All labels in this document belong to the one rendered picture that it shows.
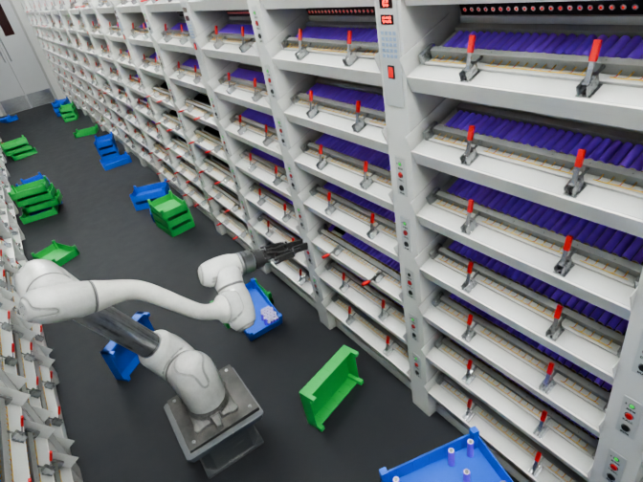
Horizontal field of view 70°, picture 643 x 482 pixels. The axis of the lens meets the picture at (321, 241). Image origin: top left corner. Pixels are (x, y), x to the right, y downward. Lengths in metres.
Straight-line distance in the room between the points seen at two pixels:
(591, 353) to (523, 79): 0.65
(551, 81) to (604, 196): 0.25
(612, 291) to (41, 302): 1.42
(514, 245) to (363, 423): 1.11
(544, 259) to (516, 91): 0.40
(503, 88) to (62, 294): 1.25
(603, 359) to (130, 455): 1.84
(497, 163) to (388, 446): 1.23
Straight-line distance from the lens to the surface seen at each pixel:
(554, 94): 1.01
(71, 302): 1.50
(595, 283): 1.16
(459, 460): 1.49
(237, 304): 1.67
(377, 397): 2.13
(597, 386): 1.43
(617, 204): 1.04
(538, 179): 1.11
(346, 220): 1.80
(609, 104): 0.96
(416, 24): 1.26
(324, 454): 2.01
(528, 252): 1.22
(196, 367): 1.79
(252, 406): 1.94
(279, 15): 1.83
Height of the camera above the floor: 1.67
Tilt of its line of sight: 32 degrees down
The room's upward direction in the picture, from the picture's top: 11 degrees counter-clockwise
